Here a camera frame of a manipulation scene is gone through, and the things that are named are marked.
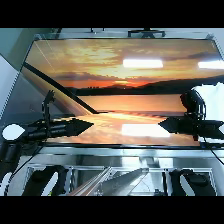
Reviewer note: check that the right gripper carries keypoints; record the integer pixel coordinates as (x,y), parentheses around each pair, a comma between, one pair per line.
(188,126)

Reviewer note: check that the silver frame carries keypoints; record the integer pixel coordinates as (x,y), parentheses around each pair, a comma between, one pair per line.
(126,182)

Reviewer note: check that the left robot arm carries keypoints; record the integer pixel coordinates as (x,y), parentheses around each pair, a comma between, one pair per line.
(9,154)

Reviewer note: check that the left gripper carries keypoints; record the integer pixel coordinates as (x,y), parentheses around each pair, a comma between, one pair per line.
(59,129)

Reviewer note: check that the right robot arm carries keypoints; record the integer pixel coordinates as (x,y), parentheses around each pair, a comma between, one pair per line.
(197,182)

